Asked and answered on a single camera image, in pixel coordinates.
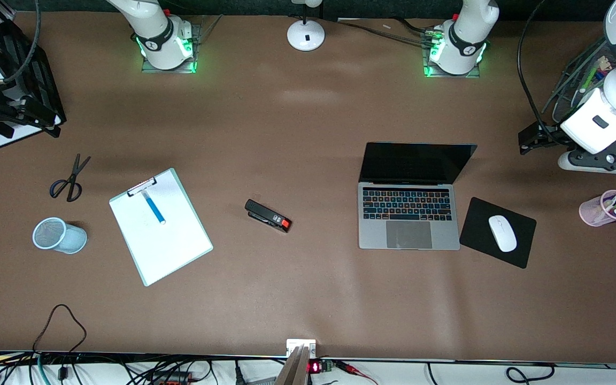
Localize blue marker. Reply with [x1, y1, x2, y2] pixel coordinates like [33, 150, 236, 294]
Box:
[144, 191, 167, 226]

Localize pink mesh pen cup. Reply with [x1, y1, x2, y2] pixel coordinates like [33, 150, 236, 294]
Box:
[579, 190, 616, 227]

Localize white computer mouse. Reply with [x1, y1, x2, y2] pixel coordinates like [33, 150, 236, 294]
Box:
[488, 215, 518, 253]

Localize black coiled cable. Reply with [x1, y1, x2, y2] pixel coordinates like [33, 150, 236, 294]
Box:
[427, 362, 557, 385]

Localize black scissors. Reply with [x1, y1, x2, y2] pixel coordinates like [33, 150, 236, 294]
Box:
[49, 153, 92, 203]

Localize white round-base stand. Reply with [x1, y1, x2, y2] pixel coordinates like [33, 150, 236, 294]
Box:
[287, 0, 326, 52]

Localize light green clipboard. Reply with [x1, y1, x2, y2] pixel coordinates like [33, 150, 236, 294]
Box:
[109, 167, 214, 287]

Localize red wires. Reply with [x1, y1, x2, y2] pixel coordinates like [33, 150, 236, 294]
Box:
[335, 360, 379, 385]

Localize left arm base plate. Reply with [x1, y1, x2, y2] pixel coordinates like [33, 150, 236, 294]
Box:
[421, 29, 483, 80]

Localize black table cable bundle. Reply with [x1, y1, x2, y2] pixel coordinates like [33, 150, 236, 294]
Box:
[337, 17, 443, 47]

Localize wire mesh desk organizer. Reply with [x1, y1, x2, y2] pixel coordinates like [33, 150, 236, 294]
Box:
[546, 36, 616, 127]

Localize black stapler with red end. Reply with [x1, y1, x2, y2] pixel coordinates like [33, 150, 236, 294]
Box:
[244, 199, 292, 234]

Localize blue mesh pen cup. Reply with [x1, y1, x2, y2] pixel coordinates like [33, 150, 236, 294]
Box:
[32, 217, 88, 255]

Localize black mouse pad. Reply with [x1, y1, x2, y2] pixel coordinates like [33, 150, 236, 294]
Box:
[459, 197, 537, 269]

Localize tangled black cable bundle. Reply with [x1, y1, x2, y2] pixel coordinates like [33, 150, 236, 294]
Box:
[0, 350, 218, 385]

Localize silver laptop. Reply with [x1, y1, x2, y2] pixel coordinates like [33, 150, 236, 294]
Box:
[358, 142, 478, 251]

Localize white paper sheet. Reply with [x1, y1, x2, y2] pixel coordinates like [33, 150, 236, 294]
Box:
[0, 121, 63, 149]

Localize black looped cable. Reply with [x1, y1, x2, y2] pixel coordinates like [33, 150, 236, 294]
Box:
[32, 304, 87, 355]

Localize white clipboard paper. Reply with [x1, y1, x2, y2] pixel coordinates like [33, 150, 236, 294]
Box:
[111, 173, 212, 284]

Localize black stacked paper tray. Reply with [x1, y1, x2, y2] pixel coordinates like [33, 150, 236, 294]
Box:
[0, 6, 67, 150]

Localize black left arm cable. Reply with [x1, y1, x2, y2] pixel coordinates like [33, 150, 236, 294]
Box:
[517, 0, 561, 146]

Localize green pen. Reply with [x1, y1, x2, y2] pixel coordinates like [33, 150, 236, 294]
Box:
[579, 64, 601, 95]

